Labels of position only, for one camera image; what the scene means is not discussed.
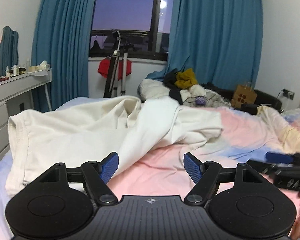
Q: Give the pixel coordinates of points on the pastel rainbow bed sheet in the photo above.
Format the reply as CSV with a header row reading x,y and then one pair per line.
x,y
161,172

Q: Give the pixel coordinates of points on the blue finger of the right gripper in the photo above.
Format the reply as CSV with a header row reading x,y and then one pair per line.
x,y
278,158

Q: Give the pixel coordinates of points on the dark framed window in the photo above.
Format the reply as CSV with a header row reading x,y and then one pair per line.
x,y
144,26

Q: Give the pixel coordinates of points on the tissue box on dresser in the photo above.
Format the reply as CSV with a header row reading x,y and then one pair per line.
x,y
44,65

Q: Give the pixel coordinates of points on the right blue curtain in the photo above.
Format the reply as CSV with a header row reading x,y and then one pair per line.
x,y
220,40

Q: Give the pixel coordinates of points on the black armchair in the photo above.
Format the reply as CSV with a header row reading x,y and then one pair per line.
x,y
261,99

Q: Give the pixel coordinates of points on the grey purple printed garment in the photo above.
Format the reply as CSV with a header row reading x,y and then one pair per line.
x,y
198,96

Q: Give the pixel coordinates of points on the white dressing table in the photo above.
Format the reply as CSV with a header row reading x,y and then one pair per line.
x,y
15,96

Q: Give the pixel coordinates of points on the mustard yellow garment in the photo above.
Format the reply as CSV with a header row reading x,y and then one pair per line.
x,y
186,79

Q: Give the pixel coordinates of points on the wall power socket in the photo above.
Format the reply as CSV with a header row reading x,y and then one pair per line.
x,y
288,94

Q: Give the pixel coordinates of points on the wavy framed mirror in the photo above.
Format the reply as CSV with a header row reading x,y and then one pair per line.
x,y
9,55

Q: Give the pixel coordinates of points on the red cloth on stand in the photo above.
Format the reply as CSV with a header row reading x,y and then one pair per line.
x,y
104,67

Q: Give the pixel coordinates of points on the white padded jacket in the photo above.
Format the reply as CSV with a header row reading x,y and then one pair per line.
x,y
152,89

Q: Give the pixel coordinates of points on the folded tripod stand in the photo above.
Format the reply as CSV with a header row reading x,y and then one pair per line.
x,y
121,47

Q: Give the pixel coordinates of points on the blue curtain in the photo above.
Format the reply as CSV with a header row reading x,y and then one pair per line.
x,y
62,39
220,40

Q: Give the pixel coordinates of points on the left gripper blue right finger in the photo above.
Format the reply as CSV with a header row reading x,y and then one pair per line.
x,y
205,177

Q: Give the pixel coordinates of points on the left blue curtain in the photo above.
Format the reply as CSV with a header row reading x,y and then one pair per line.
x,y
62,39

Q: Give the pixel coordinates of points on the white sweatshirt garment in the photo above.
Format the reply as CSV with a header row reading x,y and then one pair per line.
x,y
91,131

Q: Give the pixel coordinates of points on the cream pillow blanket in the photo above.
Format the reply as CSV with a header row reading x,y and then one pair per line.
x,y
288,136

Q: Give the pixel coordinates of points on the black garment on pile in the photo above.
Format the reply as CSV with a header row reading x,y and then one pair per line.
x,y
169,81

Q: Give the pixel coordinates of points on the brown paper shopping bag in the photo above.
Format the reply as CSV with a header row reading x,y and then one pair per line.
x,y
243,94

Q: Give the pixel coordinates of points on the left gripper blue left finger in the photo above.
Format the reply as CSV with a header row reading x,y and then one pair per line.
x,y
97,175

